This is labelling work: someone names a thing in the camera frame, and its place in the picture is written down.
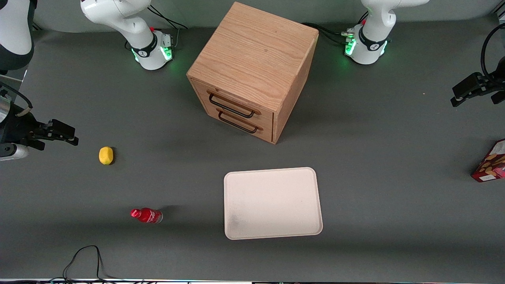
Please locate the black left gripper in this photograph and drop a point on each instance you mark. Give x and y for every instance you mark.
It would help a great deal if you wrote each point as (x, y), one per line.
(486, 85)

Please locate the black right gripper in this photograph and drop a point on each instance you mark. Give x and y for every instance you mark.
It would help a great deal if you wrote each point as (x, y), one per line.
(19, 127)

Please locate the red cookie box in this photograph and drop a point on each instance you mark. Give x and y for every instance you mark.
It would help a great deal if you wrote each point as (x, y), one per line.
(491, 165)

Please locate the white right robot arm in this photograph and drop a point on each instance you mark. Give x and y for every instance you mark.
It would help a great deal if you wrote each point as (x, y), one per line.
(118, 15)

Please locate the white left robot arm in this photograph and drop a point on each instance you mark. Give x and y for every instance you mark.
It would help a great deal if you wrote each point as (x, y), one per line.
(371, 51)

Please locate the beige plastic tray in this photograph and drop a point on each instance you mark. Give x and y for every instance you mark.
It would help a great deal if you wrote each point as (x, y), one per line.
(272, 203)

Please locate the yellow lemon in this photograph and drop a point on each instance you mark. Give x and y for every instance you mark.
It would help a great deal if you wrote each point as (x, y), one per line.
(105, 155)

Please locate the red cola bottle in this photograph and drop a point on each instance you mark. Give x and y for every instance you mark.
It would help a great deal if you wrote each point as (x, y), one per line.
(148, 215)

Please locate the wooden drawer front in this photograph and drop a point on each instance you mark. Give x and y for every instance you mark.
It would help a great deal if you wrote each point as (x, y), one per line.
(265, 116)
(266, 132)

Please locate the wooden drawer cabinet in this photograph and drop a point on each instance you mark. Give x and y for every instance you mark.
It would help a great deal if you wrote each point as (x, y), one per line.
(256, 51)

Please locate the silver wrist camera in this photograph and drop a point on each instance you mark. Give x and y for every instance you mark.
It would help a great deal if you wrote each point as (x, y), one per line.
(12, 153)

